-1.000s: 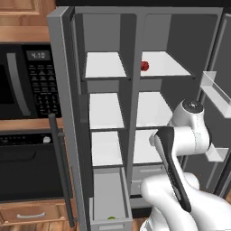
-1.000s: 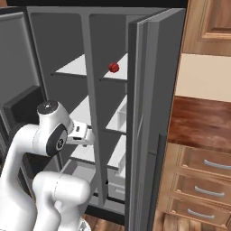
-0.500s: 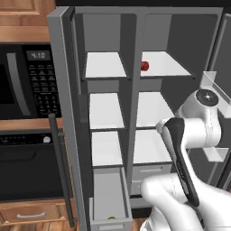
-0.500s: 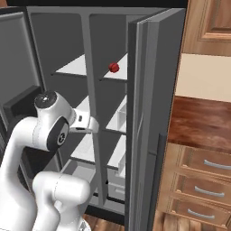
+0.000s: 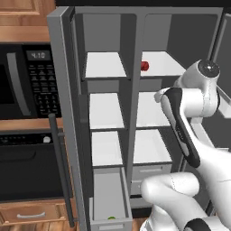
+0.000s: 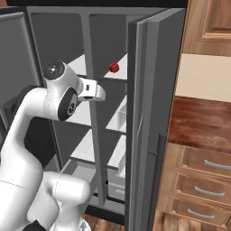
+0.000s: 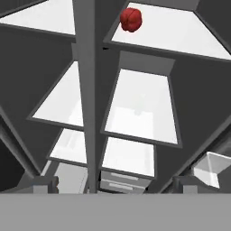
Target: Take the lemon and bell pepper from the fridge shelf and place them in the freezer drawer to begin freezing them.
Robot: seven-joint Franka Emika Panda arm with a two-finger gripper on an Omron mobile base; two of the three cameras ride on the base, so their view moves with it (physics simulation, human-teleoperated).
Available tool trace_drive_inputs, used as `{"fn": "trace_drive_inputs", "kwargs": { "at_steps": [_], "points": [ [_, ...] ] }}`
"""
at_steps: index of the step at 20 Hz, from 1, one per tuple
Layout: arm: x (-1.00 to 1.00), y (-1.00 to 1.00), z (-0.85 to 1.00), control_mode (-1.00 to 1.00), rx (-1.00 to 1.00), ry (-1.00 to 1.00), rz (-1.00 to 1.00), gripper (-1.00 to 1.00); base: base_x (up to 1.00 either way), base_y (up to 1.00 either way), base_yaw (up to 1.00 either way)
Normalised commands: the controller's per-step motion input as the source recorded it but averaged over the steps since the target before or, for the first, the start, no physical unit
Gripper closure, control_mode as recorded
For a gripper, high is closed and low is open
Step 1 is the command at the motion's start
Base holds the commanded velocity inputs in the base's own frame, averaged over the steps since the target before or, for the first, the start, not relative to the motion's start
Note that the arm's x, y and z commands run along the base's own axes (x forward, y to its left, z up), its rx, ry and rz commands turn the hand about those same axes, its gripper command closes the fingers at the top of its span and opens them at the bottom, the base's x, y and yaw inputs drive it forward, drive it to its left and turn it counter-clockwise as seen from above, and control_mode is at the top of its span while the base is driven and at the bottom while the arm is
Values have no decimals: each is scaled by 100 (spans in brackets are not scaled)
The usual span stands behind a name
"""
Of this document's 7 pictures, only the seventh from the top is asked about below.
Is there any grey open fridge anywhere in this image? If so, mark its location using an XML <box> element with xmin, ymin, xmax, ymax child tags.
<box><xmin>0</xmin><ymin>0</ymin><xmax>231</xmax><ymax>195</ymax></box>

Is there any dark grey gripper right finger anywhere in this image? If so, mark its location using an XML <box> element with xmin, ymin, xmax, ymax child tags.
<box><xmin>172</xmin><ymin>175</ymin><xmax>222</xmax><ymax>195</ymax></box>

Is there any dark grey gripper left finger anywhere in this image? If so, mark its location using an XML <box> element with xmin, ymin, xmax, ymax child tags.
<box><xmin>0</xmin><ymin>175</ymin><xmax>60</xmax><ymax>195</ymax></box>

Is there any grey fridge drawer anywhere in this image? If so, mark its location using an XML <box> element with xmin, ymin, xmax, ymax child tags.
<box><xmin>98</xmin><ymin>170</ymin><xmax>152</xmax><ymax>194</ymax></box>

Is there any white fridge shelf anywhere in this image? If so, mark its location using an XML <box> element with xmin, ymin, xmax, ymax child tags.
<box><xmin>47</xmin><ymin>128</ymin><xmax>88</xmax><ymax>167</ymax></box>
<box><xmin>99</xmin><ymin>68</ymin><xmax>183</xmax><ymax>149</ymax></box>
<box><xmin>103</xmin><ymin>1</ymin><xmax>231</xmax><ymax>62</ymax></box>
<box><xmin>26</xmin><ymin>60</ymin><xmax>85</xmax><ymax>131</ymax></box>
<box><xmin>0</xmin><ymin>0</ymin><xmax>76</xmax><ymax>40</ymax></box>
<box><xmin>99</xmin><ymin>136</ymin><xmax>156</xmax><ymax>179</ymax></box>

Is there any pale grey freezer drawer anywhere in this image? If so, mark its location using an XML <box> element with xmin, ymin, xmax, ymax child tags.
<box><xmin>40</xmin><ymin>160</ymin><xmax>90</xmax><ymax>195</ymax></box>

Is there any white fridge door bin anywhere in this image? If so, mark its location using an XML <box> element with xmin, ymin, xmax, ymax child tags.
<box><xmin>191</xmin><ymin>151</ymin><xmax>231</xmax><ymax>189</ymax></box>

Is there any red bell pepper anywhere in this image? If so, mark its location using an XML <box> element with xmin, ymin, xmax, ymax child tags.
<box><xmin>119</xmin><ymin>7</ymin><xmax>143</xmax><ymax>33</ymax></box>

